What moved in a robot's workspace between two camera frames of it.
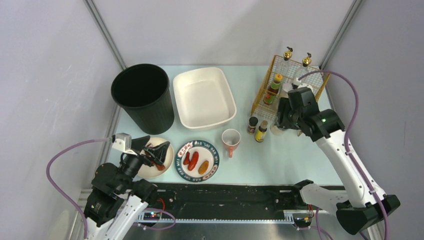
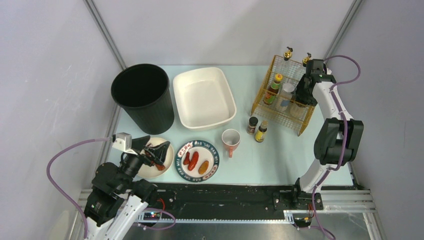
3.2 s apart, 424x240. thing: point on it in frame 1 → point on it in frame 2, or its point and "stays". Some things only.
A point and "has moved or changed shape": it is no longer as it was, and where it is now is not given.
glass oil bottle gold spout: (286, 68) stays
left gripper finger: (139, 143) stays
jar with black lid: (276, 130) has moved or changed shape
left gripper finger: (158, 152) stays
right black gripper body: (284, 117) → (302, 96)
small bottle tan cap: (260, 133) stays
